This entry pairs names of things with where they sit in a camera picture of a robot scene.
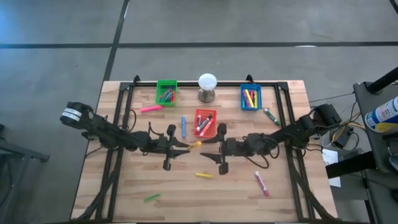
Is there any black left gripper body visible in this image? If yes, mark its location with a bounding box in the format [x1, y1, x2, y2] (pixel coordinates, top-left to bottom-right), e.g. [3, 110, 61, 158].
[155, 124, 177, 171]

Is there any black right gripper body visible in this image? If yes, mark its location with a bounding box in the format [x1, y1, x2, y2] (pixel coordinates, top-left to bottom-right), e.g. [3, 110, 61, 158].
[218, 123, 247, 175]

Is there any white marker green cap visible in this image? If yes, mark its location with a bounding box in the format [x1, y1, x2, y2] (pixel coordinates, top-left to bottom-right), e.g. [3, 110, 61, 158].
[263, 108, 281, 127]

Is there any orange and white marker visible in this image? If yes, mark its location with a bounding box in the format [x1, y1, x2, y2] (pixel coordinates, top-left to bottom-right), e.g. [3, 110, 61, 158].
[199, 118, 215, 138]

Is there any white marker black cap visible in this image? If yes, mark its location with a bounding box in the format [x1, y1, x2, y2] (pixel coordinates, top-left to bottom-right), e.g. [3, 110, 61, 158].
[195, 114, 213, 133]

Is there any orange plastic basket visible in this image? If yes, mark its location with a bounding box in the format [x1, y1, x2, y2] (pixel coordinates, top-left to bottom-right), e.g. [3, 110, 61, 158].
[193, 108, 218, 139]

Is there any pink highlighter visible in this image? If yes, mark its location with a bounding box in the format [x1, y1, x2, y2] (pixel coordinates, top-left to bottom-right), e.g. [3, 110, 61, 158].
[139, 105, 164, 114]

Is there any pink and white marker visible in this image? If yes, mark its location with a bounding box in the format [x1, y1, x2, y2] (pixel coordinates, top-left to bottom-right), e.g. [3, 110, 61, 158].
[254, 170, 271, 198]

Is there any white bulb lamp brass base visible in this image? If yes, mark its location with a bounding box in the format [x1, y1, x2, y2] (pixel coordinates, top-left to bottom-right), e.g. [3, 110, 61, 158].
[198, 73, 218, 103]

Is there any green plastic basket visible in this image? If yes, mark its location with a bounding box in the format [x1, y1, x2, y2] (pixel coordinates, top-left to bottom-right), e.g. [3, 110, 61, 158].
[155, 80, 178, 108]

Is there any blue plastic basket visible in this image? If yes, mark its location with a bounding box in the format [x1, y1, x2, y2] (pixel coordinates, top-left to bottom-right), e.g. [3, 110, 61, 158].
[240, 83, 263, 111]

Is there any white paper sheet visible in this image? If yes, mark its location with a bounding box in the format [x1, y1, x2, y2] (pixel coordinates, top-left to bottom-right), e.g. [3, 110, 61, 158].
[322, 148, 342, 188]

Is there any black power supply box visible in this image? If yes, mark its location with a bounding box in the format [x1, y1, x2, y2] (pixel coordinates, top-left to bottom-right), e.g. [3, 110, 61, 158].
[332, 130, 355, 149]

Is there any grey equipment cart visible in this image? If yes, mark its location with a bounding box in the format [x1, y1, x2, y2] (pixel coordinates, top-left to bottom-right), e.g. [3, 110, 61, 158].
[353, 67, 398, 224]

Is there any black metal stand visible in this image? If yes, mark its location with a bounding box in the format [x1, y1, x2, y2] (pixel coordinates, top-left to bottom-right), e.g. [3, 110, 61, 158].
[0, 123, 50, 224]

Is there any blue and white spray can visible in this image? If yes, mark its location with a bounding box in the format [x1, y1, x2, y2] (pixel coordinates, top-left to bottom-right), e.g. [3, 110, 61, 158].
[364, 96, 398, 134]

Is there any black metal table frame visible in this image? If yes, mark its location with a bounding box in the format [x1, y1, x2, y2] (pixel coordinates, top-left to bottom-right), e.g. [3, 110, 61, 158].
[76, 74, 338, 223]

